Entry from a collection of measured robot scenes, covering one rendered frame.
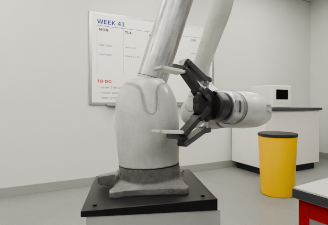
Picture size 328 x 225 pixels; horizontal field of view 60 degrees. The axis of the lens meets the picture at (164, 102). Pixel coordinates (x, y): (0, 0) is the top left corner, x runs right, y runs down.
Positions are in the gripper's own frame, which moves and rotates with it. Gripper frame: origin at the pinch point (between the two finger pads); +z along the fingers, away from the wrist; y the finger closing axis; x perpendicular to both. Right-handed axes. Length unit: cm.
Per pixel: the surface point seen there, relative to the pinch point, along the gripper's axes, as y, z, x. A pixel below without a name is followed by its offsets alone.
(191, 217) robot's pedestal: 24.7, -6.1, -4.0
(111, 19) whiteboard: -123, -128, 249
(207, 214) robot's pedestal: 23.9, -8.9, -6.0
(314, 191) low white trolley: 21.1, -39.5, -15.5
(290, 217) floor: 79, -208, 71
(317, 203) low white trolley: 23.8, -38.2, -16.9
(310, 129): 2, -392, 126
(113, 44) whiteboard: -94, -134, 250
